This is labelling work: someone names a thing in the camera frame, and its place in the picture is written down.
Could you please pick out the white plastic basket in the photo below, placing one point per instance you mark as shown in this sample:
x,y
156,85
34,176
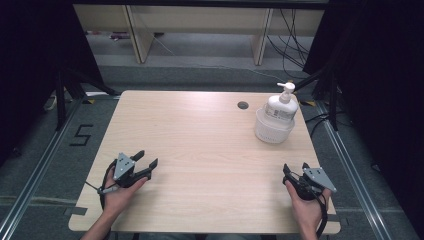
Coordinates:
x,y
270,134

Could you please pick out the white pump bottle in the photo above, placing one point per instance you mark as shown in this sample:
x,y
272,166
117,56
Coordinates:
x,y
280,108

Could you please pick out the black curtain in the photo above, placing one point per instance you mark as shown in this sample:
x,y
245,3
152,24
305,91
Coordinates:
x,y
30,66
383,83

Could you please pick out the light wooden desk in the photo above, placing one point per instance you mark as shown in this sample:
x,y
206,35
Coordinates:
x,y
200,23

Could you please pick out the person's right hand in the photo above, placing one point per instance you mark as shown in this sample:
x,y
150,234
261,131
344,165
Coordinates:
x,y
308,213

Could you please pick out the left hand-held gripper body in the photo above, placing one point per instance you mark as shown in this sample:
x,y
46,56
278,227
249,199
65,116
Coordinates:
x,y
124,166

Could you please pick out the black metal stand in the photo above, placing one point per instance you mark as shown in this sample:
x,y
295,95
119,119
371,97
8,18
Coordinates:
x,y
60,100
333,103

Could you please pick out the person's left hand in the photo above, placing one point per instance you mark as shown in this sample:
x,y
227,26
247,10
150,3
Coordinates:
x,y
118,197

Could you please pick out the pink object on floor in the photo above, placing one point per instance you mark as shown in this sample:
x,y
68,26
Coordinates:
x,y
119,36

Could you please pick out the metal floor rail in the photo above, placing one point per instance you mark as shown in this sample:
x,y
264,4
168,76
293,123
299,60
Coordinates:
x,y
33,180
353,183

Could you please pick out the grey tape strip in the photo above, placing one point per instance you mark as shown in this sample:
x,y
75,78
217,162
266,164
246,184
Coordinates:
x,y
76,210

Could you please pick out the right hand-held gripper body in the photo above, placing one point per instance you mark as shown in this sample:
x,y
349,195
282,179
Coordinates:
x,y
316,178

